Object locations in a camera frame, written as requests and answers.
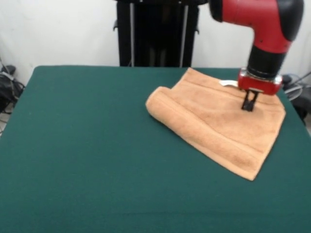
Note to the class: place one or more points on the dark green table cloth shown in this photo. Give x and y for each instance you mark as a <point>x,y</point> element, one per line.
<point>60,170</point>

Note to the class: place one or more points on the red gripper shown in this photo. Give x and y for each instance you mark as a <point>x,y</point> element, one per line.
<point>257,86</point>

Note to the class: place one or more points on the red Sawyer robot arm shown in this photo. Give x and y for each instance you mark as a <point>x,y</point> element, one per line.
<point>264,31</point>

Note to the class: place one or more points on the tan terry towel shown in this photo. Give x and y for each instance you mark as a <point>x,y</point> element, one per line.
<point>218,126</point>

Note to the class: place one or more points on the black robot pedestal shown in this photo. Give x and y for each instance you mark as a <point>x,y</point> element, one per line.
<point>158,36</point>

